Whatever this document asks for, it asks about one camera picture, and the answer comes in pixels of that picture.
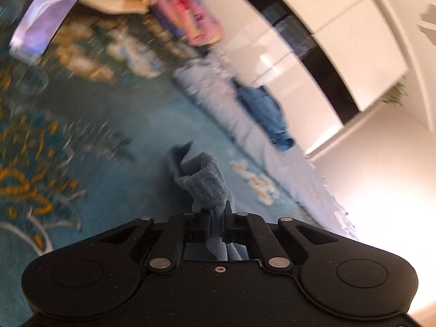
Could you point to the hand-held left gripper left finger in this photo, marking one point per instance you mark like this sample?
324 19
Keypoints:
199 225

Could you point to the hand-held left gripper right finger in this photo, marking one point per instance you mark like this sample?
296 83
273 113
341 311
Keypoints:
232 225

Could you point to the grey-blue knit garment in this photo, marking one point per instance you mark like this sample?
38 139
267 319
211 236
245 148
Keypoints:
204 177

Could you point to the light grey-blue cloth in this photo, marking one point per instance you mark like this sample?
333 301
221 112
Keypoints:
299 177

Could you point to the teal patterned rug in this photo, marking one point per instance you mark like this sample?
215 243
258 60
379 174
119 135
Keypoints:
119 184

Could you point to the blue denim garment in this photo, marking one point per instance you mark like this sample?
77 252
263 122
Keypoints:
264 112

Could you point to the green plant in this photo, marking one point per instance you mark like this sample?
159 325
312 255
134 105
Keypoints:
395 95

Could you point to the white cabinet with black strip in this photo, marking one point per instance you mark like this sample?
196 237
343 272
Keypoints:
340 41

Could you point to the pink printed cloth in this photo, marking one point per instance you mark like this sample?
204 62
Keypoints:
190 10

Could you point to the shiny purple curved panel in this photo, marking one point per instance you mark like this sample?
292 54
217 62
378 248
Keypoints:
41 17

